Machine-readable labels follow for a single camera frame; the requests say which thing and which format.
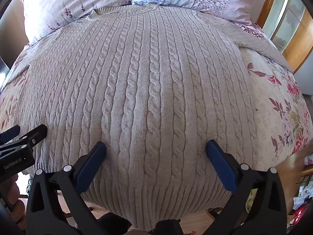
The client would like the dark cloth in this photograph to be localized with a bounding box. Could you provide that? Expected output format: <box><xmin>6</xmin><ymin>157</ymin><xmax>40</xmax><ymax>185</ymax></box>
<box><xmin>94</xmin><ymin>213</ymin><xmax>183</xmax><ymax>235</ymax></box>

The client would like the wooden frame with frosted glass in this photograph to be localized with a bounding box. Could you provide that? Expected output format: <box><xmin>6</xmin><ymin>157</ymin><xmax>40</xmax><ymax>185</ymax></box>
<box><xmin>257</xmin><ymin>0</ymin><xmax>313</xmax><ymax>74</ymax></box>

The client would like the red packet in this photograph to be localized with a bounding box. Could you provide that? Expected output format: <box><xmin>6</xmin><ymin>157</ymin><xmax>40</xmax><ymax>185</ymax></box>
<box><xmin>293</xmin><ymin>205</ymin><xmax>309</xmax><ymax>224</ymax></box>

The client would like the person's left hand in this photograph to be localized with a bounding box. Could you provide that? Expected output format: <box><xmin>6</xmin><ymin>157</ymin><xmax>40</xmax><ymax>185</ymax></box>
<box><xmin>7</xmin><ymin>173</ymin><xmax>26</xmax><ymax>229</ymax></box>

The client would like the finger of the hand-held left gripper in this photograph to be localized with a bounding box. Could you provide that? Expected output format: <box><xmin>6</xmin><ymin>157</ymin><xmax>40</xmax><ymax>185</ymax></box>
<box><xmin>0</xmin><ymin>125</ymin><xmax>21</xmax><ymax>144</ymax></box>
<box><xmin>0</xmin><ymin>124</ymin><xmax>48</xmax><ymax>157</ymax></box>

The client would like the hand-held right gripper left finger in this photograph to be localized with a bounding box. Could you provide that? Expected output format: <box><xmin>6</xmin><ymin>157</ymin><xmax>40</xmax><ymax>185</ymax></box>
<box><xmin>26</xmin><ymin>141</ymin><xmax>107</xmax><ymax>235</ymax></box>

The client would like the pink floral pillow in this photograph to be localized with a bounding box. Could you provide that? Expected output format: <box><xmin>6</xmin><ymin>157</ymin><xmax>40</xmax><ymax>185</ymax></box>
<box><xmin>22</xmin><ymin>0</ymin><xmax>137</xmax><ymax>45</ymax></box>

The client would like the white plastic bag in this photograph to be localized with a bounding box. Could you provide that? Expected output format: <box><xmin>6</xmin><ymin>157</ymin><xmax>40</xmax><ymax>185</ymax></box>
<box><xmin>293</xmin><ymin>188</ymin><xmax>313</xmax><ymax>210</ymax></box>

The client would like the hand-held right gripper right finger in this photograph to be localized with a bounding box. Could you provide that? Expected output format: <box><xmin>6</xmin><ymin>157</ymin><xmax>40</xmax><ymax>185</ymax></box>
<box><xmin>206</xmin><ymin>139</ymin><xmax>287</xmax><ymax>235</ymax></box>

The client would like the beige cable-knit sweater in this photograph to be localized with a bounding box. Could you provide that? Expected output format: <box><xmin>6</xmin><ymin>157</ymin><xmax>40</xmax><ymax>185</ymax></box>
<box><xmin>5</xmin><ymin>4</ymin><xmax>294</xmax><ymax>232</ymax></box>

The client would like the floral bedspread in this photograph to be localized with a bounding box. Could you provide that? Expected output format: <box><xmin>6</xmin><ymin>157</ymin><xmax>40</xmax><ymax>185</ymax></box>
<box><xmin>0</xmin><ymin>22</ymin><xmax>310</xmax><ymax>167</ymax></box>

